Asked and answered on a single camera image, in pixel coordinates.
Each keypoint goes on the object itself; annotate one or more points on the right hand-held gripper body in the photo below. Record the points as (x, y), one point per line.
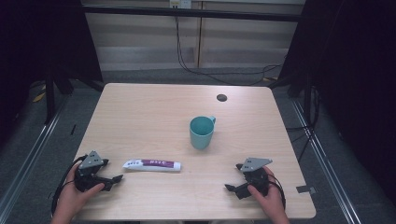
(256, 179)

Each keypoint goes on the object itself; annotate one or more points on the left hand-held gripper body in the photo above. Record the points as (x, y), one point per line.
(90, 161)

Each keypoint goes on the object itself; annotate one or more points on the white and purple toothpaste tube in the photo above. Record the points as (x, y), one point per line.
(152, 165)

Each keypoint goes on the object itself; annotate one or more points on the teal cup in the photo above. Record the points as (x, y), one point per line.
(200, 140)

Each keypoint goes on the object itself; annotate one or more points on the person's right hand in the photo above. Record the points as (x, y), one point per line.
(272, 205)

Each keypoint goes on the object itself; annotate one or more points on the person's left hand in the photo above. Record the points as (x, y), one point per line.
(70, 202)

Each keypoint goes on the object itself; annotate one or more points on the grey tape piece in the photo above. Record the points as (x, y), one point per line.
(305, 189)

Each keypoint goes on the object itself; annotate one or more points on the round dark table grommet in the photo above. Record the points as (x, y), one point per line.
(221, 98)

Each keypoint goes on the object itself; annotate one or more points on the black metal stand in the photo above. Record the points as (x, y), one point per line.
(307, 99)
(49, 99)

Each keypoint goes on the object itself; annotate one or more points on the yellow floor tape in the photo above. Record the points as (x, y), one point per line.
(39, 97)

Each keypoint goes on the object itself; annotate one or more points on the dark curtain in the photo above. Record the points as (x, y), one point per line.
(37, 40)
(351, 77)

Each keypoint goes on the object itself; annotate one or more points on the black horizontal bar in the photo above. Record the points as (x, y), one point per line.
(186, 13)

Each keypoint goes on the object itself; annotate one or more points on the metal floor rail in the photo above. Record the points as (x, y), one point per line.
(28, 161)
(330, 183)

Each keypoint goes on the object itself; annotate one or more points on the white wall socket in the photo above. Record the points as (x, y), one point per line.
(180, 3)

